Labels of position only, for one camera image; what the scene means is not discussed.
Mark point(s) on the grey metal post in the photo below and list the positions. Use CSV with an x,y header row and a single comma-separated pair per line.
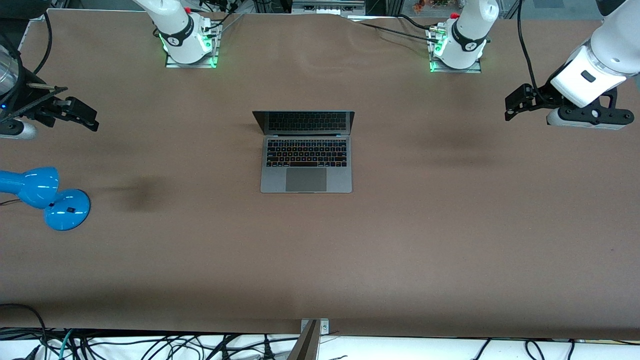
x,y
306,345

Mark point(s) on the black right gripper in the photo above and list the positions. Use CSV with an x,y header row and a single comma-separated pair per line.
x,y
31,108

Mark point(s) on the small metal table bracket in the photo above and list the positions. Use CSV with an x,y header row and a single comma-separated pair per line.
x,y
324,326

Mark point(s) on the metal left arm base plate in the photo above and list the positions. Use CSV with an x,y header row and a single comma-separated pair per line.
x,y
465,71

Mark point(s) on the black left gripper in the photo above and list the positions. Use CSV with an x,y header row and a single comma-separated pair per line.
x,y
544,96

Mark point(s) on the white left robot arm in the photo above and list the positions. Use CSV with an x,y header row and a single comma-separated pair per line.
x,y
600,65

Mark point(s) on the grey background device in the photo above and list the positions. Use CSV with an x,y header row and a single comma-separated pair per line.
x,y
327,7

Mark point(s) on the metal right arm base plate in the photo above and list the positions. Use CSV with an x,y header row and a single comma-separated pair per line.
x,y
200,65

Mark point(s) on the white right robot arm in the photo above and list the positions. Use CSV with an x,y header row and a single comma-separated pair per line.
x,y
180,30

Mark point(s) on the grey laptop with black keyboard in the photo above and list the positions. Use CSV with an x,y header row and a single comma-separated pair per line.
x,y
305,180

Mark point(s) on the blue desk lamp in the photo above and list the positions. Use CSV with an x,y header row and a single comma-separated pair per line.
x,y
67,210

